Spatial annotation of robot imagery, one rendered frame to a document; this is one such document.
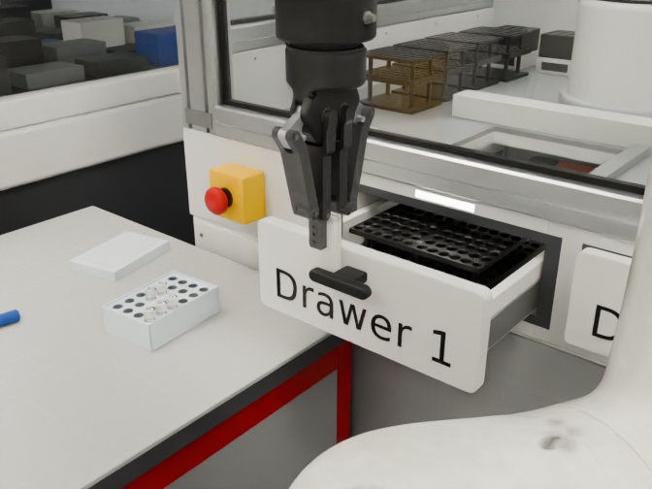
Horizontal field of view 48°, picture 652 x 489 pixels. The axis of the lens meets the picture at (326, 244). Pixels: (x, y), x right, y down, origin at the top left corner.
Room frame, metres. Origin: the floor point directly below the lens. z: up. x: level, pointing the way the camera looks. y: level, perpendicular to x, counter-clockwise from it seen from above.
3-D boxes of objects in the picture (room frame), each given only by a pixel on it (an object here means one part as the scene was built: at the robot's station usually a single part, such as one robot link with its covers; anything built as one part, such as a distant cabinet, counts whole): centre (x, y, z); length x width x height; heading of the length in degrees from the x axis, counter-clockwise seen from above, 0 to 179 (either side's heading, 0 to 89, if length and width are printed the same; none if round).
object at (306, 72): (0.69, 0.00, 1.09); 0.08 x 0.07 x 0.09; 140
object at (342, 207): (0.70, -0.01, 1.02); 0.04 x 0.01 x 0.11; 50
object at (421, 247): (0.76, -0.10, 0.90); 0.18 x 0.02 x 0.01; 50
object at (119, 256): (1.02, 0.31, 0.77); 0.13 x 0.09 x 0.02; 153
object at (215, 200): (0.97, 0.15, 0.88); 0.04 x 0.03 x 0.04; 50
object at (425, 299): (0.68, -0.04, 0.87); 0.29 x 0.02 x 0.11; 50
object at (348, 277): (0.66, -0.02, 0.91); 0.07 x 0.04 x 0.01; 50
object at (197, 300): (0.83, 0.21, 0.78); 0.12 x 0.08 x 0.04; 146
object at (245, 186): (1.00, 0.13, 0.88); 0.07 x 0.05 x 0.07; 50
